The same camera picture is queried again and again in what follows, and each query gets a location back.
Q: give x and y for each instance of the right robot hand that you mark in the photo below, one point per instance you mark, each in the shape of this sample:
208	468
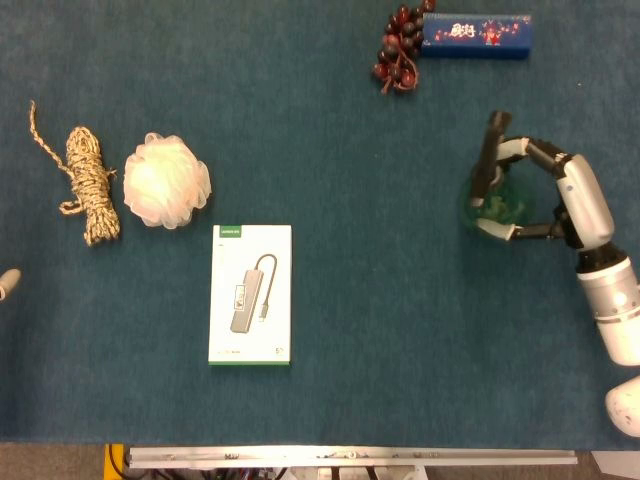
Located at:
585	200

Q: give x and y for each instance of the green glass spray bottle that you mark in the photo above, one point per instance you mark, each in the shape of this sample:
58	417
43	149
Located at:
495	200

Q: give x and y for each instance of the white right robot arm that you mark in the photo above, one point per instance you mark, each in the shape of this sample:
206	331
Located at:
612	310

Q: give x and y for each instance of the blue printed rectangular box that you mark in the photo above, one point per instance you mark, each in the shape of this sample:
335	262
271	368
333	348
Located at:
475	36

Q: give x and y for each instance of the dark red grape bunch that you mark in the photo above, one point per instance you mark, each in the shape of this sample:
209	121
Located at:
402	45

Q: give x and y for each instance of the white USB hub box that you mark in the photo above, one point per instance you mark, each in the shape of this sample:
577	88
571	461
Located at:
250	295

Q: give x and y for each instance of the white mesh bath sponge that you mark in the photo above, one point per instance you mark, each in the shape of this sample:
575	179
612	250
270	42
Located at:
165	182

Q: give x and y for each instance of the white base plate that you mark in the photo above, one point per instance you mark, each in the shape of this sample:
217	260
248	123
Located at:
617	465

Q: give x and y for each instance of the aluminium frame rail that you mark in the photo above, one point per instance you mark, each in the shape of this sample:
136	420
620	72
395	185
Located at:
350	457

